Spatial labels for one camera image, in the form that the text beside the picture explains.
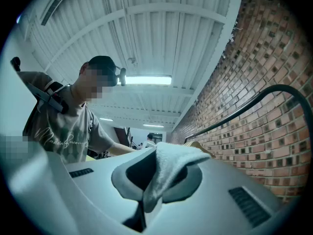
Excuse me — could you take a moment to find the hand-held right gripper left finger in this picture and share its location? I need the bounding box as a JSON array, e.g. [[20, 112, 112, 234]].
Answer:
[[7, 147, 157, 235]]

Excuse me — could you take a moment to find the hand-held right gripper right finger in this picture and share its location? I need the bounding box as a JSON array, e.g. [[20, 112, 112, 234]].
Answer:
[[145, 158, 282, 235]]

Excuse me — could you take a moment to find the white towel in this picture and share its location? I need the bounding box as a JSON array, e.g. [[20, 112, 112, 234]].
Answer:
[[142, 141, 212, 214]]

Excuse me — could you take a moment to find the black clothes rack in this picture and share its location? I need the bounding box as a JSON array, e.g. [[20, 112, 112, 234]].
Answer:
[[183, 84, 313, 144]]

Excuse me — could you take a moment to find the person's left forearm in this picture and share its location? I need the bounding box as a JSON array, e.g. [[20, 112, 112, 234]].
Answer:
[[107, 142, 140, 156]]

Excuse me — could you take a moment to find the row of wooden hangers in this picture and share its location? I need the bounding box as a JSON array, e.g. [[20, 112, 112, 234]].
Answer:
[[183, 141, 217, 159]]

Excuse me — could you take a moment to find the person's beige t-shirt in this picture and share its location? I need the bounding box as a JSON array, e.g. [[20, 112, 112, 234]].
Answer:
[[17, 71, 115, 165]]

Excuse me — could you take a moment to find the dark metal staircase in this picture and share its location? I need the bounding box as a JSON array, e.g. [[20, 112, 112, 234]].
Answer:
[[113, 127, 134, 148]]

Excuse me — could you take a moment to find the person's head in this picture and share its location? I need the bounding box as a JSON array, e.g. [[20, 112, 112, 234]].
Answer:
[[70, 55, 118, 105]]

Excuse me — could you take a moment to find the ceiling air vent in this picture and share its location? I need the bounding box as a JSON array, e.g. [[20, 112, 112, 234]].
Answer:
[[40, 0, 79, 26]]

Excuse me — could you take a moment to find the striped shoulder strap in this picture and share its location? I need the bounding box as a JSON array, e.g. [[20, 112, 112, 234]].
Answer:
[[26, 81, 70, 115]]

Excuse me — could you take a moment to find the head-mounted camera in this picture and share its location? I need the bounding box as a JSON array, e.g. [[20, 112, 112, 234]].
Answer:
[[113, 66, 127, 87]]

